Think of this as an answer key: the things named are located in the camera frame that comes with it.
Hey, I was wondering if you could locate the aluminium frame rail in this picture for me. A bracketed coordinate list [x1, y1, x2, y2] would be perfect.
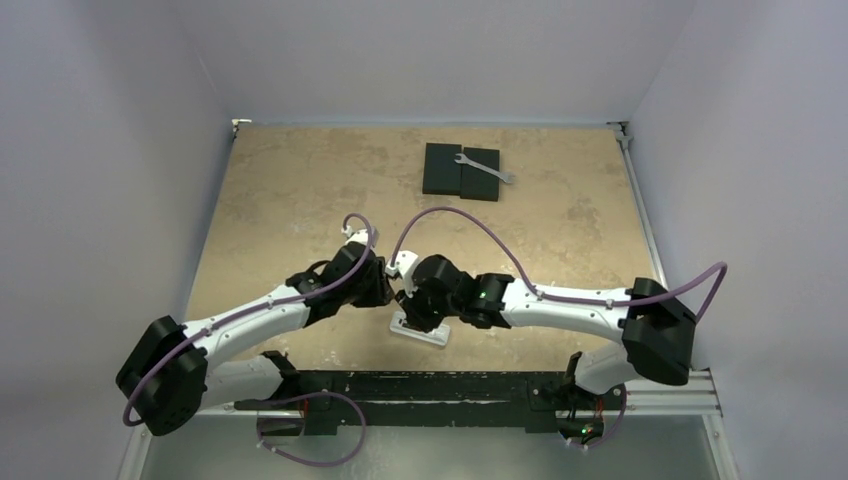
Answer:
[607, 122, 739, 479]

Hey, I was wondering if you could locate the silver wrench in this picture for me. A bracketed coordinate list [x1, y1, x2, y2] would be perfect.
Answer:
[454, 153, 515, 184]

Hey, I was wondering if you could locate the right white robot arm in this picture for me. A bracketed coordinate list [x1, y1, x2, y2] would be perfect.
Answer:
[386, 251, 698, 407]

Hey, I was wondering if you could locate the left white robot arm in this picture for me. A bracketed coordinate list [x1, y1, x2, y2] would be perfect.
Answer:
[116, 241, 392, 436]

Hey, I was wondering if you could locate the black foam block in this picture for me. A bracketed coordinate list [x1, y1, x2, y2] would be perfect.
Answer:
[460, 147, 501, 202]
[422, 143, 462, 196]

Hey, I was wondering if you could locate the white remote control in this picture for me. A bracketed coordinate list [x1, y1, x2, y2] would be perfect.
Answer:
[389, 311, 451, 347]

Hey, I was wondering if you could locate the left black foam block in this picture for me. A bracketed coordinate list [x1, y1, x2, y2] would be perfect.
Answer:
[422, 143, 462, 196]

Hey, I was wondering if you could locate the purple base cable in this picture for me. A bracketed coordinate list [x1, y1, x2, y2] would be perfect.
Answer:
[563, 392, 629, 452]
[256, 390, 369, 469]

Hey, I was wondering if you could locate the right black foam block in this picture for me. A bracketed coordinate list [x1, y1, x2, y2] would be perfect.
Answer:
[460, 147, 501, 202]

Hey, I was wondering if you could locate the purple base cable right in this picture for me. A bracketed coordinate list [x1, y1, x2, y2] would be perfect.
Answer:
[563, 392, 629, 452]

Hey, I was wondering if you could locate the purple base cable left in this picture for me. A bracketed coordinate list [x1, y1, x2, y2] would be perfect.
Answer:
[256, 390, 369, 469]

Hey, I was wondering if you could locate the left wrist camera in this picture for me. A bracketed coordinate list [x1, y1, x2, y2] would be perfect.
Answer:
[342, 225, 379, 250]

